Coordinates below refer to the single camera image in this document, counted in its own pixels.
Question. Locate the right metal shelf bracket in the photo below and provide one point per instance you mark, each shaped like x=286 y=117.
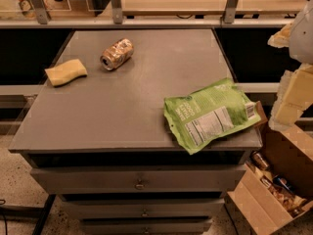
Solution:
x=230 y=11

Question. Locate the colourful package behind glass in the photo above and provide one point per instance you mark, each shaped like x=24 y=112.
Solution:
x=27 y=9

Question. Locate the left metal shelf bracket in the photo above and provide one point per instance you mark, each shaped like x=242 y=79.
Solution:
x=40 y=11

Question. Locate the green rice chip bag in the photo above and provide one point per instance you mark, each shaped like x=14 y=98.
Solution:
x=218 y=110

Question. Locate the grey drawer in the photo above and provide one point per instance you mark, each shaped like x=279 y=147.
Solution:
x=145 y=226
x=143 y=208
x=138 y=179

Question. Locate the crushed orange soda can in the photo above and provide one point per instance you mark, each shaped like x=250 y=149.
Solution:
x=117 y=54

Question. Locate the middle grey drawer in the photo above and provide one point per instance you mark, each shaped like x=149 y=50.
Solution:
x=143 y=208

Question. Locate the yellow sponge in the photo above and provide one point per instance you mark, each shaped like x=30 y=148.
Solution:
x=66 y=72

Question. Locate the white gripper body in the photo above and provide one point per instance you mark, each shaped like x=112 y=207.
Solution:
x=302 y=36

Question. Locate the top grey drawer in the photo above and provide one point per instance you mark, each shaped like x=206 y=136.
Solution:
x=138 y=179

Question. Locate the metal shelf bracket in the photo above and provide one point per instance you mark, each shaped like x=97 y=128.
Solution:
x=117 y=14
x=40 y=11
x=230 y=11

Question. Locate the bottom grey drawer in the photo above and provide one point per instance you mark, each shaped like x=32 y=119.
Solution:
x=145 y=226

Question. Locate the snack packet in box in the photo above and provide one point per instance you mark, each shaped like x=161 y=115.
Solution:
x=290 y=202

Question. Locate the blue can in box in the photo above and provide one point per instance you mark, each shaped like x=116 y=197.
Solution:
x=281 y=181

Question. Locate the middle metal shelf bracket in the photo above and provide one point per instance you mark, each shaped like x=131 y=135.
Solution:
x=117 y=14

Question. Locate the cardboard box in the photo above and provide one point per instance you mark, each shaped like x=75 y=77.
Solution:
x=290 y=155

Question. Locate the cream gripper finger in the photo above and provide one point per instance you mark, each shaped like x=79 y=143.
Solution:
x=294 y=97
x=281 y=38

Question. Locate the grey drawer cabinet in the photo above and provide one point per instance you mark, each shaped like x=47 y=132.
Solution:
x=115 y=117

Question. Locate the brown can in box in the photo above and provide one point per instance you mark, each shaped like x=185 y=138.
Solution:
x=259 y=160

